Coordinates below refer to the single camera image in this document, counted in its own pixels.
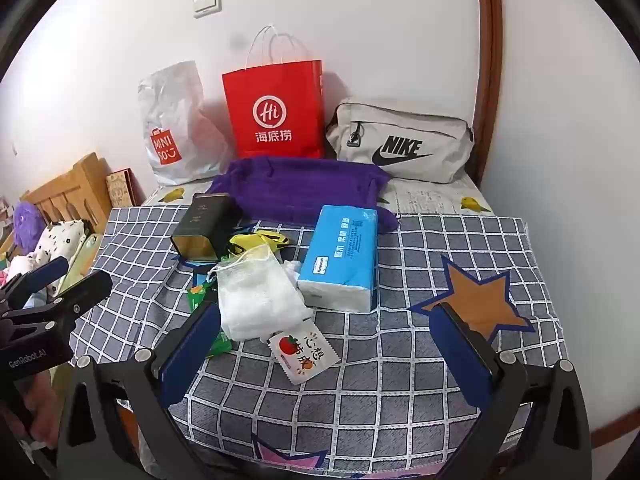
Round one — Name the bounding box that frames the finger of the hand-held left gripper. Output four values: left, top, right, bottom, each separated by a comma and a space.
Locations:
47, 270, 114, 320
0, 256, 70, 297

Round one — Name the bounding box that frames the purple plush toy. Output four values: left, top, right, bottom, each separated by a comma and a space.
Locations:
12, 202, 49, 257

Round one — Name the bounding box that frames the white tomato print packet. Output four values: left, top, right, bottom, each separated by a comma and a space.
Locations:
268, 324, 342, 386

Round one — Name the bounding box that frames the purple fleece cloth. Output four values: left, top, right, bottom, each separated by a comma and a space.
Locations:
206, 156, 401, 233

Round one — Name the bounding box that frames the white dotted pillow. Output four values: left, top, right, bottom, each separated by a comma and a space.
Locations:
30, 219, 89, 286

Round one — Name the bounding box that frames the small yellow pouch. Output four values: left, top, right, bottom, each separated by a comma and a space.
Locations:
229, 230, 291, 257

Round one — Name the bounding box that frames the white mesh cloth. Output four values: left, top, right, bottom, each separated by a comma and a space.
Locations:
209, 245, 314, 342

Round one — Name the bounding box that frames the dark green wipes packet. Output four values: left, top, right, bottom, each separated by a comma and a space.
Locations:
187, 282, 234, 359

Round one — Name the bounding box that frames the pale green pillow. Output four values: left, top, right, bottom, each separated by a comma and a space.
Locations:
57, 232, 104, 296

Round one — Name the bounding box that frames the white plastic shopping bag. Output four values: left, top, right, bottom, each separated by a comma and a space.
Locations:
138, 61, 234, 186

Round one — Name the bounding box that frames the grey waist bag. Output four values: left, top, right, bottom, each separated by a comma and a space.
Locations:
326, 97, 475, 184

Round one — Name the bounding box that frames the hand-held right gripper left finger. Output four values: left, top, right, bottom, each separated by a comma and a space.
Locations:
56, 302, 223, 480

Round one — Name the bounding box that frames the white mint cloth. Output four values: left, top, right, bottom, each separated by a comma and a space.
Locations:
281, 259, 304, 288

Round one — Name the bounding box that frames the blue tissue pack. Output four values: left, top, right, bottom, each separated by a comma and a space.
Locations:
297, 205, 379, 313

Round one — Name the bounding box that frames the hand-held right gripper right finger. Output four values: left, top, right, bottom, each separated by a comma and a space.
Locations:
431, 302, 593, 480

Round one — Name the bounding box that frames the grey checked star blanket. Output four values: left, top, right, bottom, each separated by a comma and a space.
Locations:
70, 205, 571, 480

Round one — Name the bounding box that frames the dark green tin box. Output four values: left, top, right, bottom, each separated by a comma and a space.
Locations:
170, 192, 239, 264

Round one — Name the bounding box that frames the wooden headboard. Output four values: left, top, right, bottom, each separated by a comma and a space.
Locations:
20, 152, 114, 241

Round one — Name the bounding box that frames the red paper bag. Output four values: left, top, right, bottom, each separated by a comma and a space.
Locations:
221, 24, 326, 161

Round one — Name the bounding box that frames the patterned cardboard box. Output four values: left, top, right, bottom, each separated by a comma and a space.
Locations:
105, 169, 136, 208

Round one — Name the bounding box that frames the person's left hand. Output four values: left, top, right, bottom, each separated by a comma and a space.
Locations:
0, 370, 66, 461

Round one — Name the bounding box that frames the brown wooden door frame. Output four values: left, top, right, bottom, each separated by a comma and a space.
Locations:
474, 0, 504, 186

